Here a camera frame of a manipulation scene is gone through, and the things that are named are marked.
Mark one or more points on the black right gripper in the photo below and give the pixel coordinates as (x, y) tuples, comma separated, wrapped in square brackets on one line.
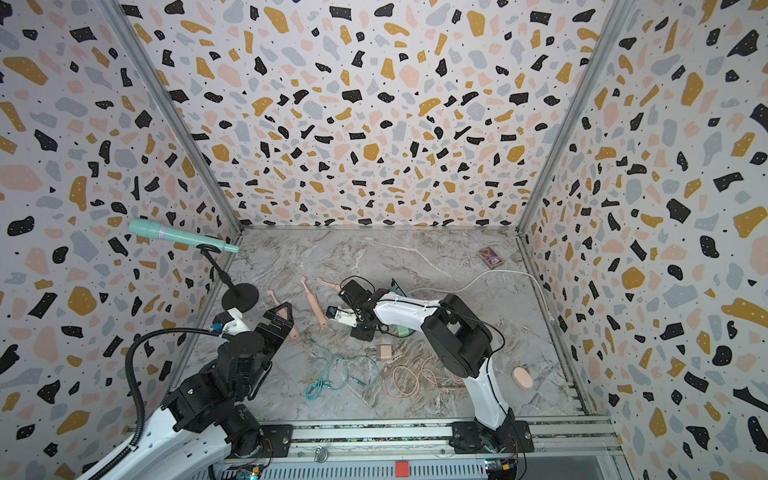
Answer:
[(364, 335)]

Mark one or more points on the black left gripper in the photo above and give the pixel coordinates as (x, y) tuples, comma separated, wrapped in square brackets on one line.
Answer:
[(277, 334)]

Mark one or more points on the pink plug adapter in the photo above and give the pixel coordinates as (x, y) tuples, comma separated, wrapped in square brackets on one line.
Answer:
[(384, 352)]

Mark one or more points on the green plug adapter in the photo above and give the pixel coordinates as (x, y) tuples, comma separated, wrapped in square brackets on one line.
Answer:
[(403, 331)]

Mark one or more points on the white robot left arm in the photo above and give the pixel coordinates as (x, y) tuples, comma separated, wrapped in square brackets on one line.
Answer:
[(205, 420)]

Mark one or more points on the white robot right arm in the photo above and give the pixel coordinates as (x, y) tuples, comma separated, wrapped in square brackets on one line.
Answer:
[(462, 342)]

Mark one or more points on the light blue power strip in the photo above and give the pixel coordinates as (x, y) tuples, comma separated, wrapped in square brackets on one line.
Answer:
[(395, 288)]

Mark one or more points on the black microphone stand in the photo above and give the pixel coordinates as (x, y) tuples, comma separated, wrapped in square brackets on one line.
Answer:
[(242, 296)]

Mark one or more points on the small colourful card box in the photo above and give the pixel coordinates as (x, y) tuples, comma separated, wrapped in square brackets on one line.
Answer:
[(490, 257)]

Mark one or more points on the mint green microphone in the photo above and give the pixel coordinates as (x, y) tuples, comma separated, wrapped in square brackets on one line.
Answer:
[(156, 231)]

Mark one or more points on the pink round cap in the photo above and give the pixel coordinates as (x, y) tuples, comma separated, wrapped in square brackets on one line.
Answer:
[(522, 378)]

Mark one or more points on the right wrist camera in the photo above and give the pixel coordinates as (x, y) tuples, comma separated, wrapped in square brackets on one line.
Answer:
[(342, 316)]

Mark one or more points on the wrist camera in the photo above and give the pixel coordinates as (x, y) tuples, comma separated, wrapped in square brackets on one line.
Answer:
[(229, 322), (342, 316)]

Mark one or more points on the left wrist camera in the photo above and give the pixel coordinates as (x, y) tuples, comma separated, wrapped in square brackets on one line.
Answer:
[(229, 322)]

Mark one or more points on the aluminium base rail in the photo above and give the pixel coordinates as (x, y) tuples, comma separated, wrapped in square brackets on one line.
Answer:
[(548, 448)]

